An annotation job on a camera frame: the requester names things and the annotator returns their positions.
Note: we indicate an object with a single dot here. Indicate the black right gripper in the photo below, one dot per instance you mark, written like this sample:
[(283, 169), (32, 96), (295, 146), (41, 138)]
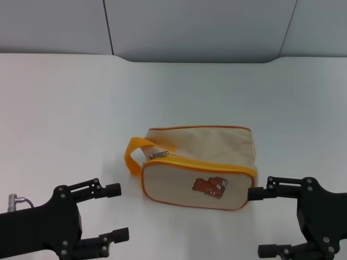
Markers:
[(328, 216)]

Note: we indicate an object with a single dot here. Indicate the beige food bag orange trim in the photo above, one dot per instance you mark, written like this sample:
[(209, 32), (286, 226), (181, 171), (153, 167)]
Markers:
[(200, 157)]

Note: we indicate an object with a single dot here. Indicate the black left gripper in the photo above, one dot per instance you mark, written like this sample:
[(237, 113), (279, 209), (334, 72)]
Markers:
[(35, 233)]

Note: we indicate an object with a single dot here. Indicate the silver zipper pull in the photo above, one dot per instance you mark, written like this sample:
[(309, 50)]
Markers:
[(158, 154)]

